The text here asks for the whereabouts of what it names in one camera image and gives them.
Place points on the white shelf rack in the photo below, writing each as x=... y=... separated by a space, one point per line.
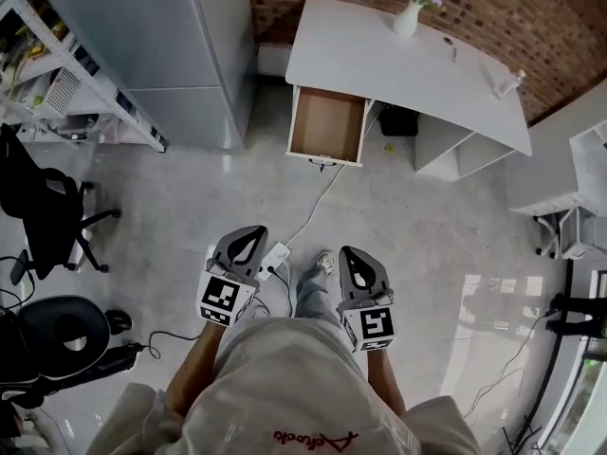
x=95 y=93

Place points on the person's left forearm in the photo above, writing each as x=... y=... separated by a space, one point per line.
x=194 y=372

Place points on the person's right shoe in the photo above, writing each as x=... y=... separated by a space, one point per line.
x=325 y=260

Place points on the white spray bottle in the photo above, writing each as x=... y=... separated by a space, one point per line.
x=513 y=82

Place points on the person's beige shirt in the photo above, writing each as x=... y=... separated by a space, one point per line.
x=294 y=387

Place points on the person's right forearm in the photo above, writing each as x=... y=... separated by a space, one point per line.
x=386 y=382

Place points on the black tripod stand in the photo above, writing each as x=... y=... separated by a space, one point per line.
x=578 y=313

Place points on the white vase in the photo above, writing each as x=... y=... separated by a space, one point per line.
x=407 y=21

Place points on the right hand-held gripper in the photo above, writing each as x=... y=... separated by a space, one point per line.
x=374 y=327

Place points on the person's right leg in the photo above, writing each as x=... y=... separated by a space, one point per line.
x=310 y=296

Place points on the black office chair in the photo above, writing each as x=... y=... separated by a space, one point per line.
x=47 y=197

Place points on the white lattice basket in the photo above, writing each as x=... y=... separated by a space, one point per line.
x=64 y=90

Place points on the white power strip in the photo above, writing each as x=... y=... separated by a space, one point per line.
x=274 y=260

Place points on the small yellow floor item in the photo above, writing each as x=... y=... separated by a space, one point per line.
x=390 y=148

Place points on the white cubby bookcase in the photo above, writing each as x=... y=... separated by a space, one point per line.
x=569 y=159

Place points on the white desk drawer with keyhole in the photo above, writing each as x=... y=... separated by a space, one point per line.
x=327 y=126

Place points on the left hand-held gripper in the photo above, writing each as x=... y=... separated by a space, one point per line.
x=223 y=299

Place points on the white swivel chair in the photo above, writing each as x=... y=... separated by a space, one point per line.
x=574 y=230

